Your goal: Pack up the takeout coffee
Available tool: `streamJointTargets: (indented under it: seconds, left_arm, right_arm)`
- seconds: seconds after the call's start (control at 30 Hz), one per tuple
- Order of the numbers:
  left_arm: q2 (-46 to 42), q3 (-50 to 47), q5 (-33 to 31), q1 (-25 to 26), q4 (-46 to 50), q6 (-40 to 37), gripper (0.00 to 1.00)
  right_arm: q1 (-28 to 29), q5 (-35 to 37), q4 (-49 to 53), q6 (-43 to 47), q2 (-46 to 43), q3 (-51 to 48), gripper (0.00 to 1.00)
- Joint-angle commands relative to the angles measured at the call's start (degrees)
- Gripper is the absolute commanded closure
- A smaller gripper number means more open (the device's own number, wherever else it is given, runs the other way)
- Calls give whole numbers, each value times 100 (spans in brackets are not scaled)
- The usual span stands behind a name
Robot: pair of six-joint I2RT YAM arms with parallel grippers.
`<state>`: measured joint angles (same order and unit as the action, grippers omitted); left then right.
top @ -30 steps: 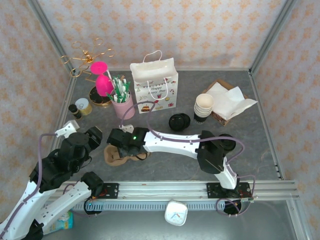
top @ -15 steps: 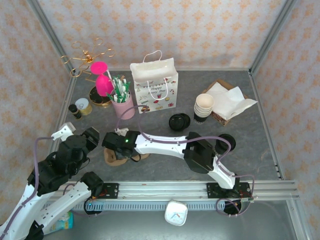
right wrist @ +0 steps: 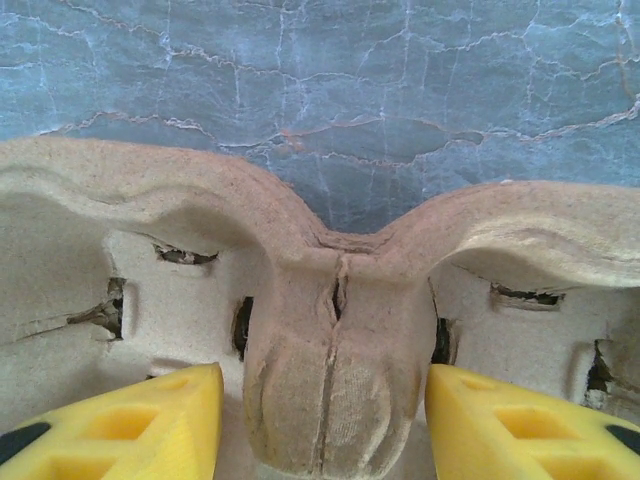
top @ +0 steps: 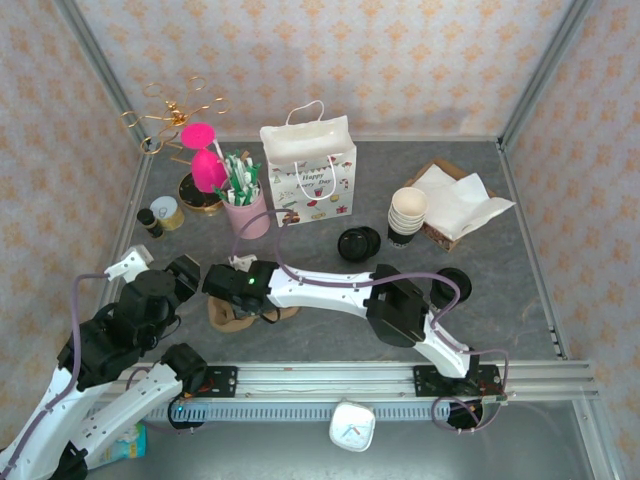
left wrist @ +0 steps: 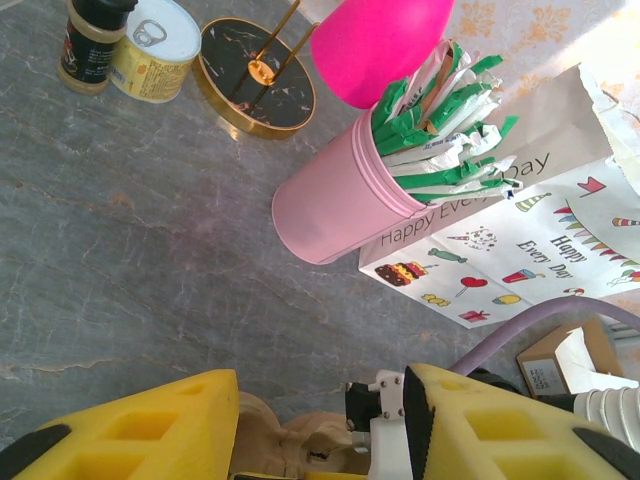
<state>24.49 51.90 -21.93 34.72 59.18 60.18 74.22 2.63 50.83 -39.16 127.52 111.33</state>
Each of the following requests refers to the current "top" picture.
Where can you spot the stack of black cup lids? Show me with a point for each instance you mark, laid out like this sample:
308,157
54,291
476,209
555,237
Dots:
357,243

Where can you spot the white printed paper gift bag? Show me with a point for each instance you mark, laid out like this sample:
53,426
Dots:
310,190

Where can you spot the black cup lid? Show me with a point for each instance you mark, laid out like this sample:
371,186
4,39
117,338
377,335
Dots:
452,287

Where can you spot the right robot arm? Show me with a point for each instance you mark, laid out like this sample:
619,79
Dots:
320,295

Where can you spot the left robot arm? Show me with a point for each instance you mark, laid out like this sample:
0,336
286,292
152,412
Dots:
150,395

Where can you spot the blue wet wipes pack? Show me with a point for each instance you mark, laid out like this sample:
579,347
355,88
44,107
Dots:
131,445

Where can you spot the gold pull-tab tin can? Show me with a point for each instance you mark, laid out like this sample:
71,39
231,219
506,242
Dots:
167,217

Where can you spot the small dark bottle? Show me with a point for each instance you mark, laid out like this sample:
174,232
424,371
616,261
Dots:
149,222

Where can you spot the pink straw holder cup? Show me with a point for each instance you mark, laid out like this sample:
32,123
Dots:
250,227

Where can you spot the pink plastic goblet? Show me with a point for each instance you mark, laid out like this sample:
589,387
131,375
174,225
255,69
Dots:
207,172

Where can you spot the white square clock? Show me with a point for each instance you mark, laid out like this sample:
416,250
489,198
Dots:
352,425

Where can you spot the stack of black paper cups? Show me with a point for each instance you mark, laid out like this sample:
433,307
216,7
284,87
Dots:
407,217

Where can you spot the brown cardboard napkin box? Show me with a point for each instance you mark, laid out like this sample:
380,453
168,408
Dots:
442,237

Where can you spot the white folded paper napkin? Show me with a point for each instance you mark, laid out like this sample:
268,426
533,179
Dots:
434,182

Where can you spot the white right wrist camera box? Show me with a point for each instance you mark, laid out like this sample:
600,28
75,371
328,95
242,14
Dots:
242,261

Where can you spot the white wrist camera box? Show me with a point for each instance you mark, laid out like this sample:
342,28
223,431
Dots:
242,261
130,262

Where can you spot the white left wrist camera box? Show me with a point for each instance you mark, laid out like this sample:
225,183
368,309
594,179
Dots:
130,262

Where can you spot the aluminium front frame rail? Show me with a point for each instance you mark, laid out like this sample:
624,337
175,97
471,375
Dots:
325,377

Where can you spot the aluminium left frame post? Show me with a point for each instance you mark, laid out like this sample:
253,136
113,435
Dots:
100,75

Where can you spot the aluminium frame post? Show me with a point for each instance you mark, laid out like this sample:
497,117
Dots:
100,75
545,70

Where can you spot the aluminium back frame bar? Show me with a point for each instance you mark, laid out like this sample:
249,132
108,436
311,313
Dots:
400,137

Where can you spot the aluminium right side rail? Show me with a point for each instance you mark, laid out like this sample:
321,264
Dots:
512,180

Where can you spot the aluminium right frame post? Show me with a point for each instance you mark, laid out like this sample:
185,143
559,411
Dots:
545,70

